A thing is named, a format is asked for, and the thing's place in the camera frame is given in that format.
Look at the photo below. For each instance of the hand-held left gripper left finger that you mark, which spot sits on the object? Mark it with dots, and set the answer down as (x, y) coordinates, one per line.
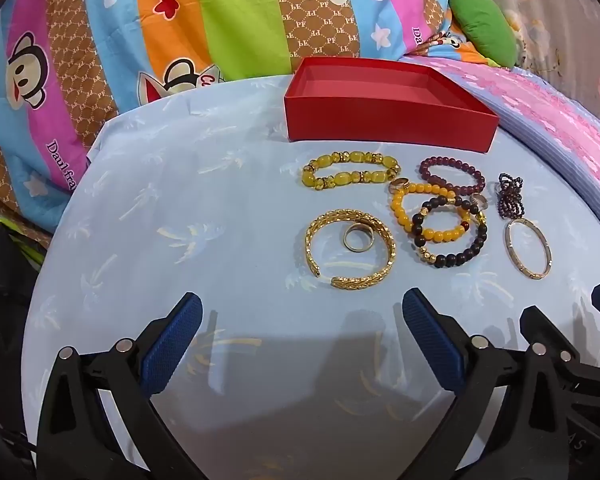
(172, 345)

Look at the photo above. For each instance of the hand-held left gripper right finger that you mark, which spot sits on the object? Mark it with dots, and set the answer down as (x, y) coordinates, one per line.
(430, 345)

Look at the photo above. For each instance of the rose gold bangle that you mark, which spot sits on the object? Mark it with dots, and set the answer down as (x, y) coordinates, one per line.
(534, 275)

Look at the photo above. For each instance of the red cardboard box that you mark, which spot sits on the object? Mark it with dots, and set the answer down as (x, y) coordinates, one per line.
(380, 120)

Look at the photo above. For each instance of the light blue palm-print cloth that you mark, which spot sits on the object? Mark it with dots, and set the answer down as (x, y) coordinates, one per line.
(205, 185)

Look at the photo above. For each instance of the pink floral quilt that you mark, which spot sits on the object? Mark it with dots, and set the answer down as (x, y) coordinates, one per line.
(555, 110)

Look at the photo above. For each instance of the beige floral cloth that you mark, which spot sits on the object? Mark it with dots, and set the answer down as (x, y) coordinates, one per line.
(545, 10)

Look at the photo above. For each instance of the green pillow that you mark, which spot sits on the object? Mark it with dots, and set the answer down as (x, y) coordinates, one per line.
(480, 25)

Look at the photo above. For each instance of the colourful monkey-print blanket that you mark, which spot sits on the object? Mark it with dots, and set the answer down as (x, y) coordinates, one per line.
(230, 10)

